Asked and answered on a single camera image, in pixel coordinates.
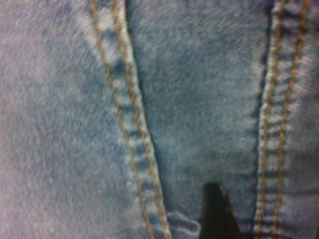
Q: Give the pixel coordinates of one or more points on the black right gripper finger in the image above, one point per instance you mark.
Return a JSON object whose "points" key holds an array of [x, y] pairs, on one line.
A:
{"points": [[216, 216]]}

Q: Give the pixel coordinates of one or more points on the blue denim pants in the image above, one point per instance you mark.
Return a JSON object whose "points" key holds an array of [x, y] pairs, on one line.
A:
{"points": [[74, 124]]}

